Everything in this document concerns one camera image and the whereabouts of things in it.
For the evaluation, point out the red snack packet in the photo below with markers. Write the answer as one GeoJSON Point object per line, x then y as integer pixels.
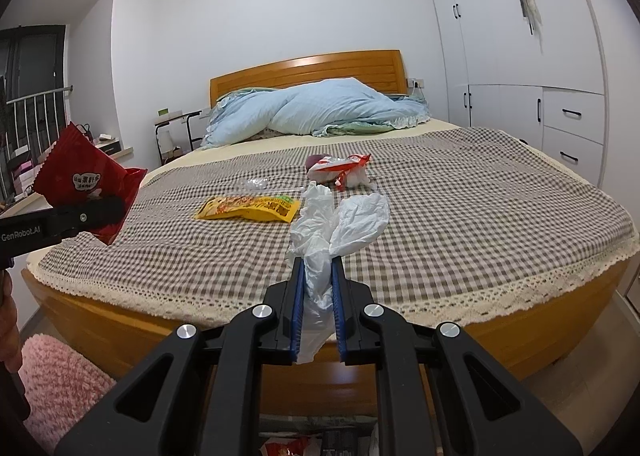
{"type": "Point", "coordinates": [75, 170]}
{"type": "Point", "coordinates": [285, 447]}

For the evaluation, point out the white tissue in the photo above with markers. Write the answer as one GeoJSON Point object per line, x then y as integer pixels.
{"type": "Point", "coordinates": [362, 218]}

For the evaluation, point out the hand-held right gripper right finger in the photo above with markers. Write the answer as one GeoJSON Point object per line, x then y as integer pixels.
{"type": "Point", "coordinates": [339, 311]}

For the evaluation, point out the black flat box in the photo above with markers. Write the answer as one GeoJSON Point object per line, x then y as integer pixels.
{"type": "Point", "coordinates": [107, 146]}

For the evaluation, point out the white wad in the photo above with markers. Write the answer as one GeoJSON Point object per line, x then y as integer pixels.
{"type": "Point", "coordinates": [362, 179]}

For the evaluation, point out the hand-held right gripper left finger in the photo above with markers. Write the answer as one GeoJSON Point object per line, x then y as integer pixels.
{"type": "Point", "coordinates": [297, 311]}

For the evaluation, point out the person's left forearm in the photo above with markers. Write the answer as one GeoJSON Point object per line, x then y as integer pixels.
{"type": "Point", "coordinates": [10, 336]}

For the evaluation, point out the red white snack wrapper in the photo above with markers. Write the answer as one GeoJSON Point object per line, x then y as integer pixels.
{"type": "Point", "coordinates": [340, 165]}

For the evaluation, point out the light blue duvet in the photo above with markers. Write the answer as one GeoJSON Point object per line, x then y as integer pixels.
{"type": "Point", "coordinates": [320, 105]}

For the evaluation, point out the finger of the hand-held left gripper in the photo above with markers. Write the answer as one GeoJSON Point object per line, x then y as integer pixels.
{"type": "Point", "coordinates": [100, 211]}

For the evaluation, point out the pink bags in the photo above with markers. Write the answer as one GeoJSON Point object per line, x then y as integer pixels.
{"type": "Point", "coordinates": [22, 173]}

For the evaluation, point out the grey hanging cloth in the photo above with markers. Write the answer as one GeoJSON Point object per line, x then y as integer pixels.
{"type": "Point", "coordinates": [527, 0]}

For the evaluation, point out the white window railing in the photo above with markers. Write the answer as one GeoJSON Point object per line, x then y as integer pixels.
{"type": "Point", "coordinates": [30, 98]}

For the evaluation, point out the clear plastic wrapper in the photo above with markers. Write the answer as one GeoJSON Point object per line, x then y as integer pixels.
{"type": "Point", "coordinates": [256, 182]}

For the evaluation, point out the wall socket with plug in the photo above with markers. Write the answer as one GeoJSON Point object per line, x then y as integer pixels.
{"type": "Point", "coordinates": [415, 82]}

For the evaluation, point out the black frame side table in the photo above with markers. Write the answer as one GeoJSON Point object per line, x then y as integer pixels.
{"type": "Point", "coordinates": [175, 118]}

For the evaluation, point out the dark window pane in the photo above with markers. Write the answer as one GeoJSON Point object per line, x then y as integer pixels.
{"type": "Point", "coordinates": [30, 60]}

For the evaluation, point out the yellow snack bag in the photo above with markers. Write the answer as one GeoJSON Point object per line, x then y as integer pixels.
{"type": "Point", "coordinates": [245, 208]}

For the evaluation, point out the waste bin with printed liner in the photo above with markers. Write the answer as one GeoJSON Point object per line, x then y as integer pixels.
{"type": "Point", "coordinates": [372, 443]}

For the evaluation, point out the white disposable glove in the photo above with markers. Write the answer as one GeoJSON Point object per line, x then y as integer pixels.
{"type": "Point", "coordinates": [315, 236]}

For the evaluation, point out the purple round lump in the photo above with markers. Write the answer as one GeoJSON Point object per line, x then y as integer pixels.
{"type": "Point", "coordinates": [312, 161]}

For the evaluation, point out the white wardrobe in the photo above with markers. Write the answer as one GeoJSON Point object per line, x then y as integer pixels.
{"type": "Point", "coordinates": [500, 10]}

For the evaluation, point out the wooden bed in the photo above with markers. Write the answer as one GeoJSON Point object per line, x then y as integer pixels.
{"type": "Point", "coordinates": [450, 336]}

